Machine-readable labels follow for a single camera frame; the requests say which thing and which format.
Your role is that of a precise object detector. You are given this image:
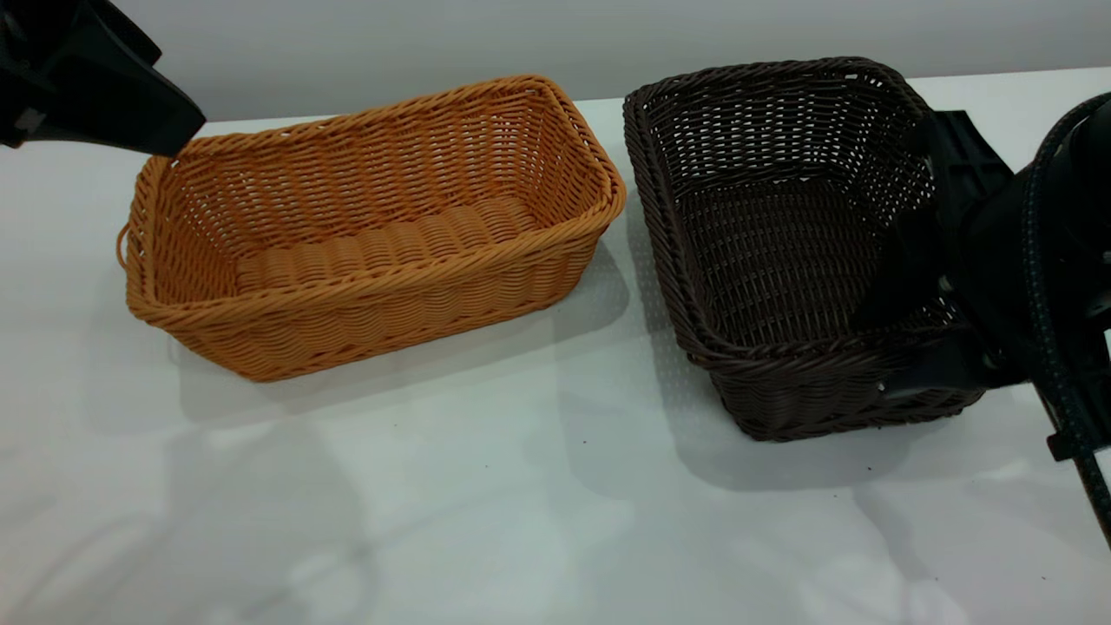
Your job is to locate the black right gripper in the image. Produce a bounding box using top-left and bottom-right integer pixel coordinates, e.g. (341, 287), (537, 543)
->
(855, 110), (1055, 401)

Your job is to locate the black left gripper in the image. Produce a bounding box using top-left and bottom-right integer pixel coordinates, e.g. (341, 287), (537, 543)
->
(0, 0), (207, 158)

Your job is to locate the dark brown wicker basket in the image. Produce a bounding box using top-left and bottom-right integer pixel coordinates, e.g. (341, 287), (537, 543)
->
(622, 57), (990, 444)

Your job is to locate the light brown wicker basket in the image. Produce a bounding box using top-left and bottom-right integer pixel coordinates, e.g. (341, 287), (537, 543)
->
(117, 75), (628, 384)

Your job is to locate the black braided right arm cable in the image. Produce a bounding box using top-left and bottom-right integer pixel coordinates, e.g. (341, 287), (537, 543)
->
(1022, 92), (1111, 549)

